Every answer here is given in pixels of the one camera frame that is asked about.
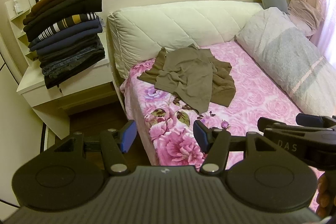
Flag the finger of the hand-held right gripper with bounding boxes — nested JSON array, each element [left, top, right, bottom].
[[296, 113, 336, 132], [257, 116, 298, 132]]

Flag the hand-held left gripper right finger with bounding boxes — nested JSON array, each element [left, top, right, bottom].
[[193, 120, 279, 175]]

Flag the stack of folded clothes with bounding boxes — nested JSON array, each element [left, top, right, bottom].
[[23, 0, 106, 90]]

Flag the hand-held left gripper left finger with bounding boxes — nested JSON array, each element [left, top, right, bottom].
[[54, 120, 137, 176]]

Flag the white dressing table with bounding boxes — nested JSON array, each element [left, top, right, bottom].
[[5, 0, 124, 141]]

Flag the olive pants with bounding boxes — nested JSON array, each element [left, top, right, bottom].
[[136, 47, 236, 108]]

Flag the olive shirt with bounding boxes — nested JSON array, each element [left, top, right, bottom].
[[155, 43, 214, 115]]

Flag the white quilted headboard cushion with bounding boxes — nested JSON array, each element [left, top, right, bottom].
[[108, 0, 264, 81]]

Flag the white tissue box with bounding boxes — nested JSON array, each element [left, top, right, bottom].
[[12, 0, 25, 14]]

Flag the person's right hand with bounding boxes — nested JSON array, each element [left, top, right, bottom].
[[315, 171, 336, 218]]

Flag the pink floral blanket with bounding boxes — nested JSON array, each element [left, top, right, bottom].
[[119, 42, 326, 180]]

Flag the mauve pillow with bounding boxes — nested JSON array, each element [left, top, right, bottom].
[[287, 0, 325, 37]]

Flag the grey striped folded quilt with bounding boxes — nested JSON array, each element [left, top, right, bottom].
[[235, 7, 336, 116]]

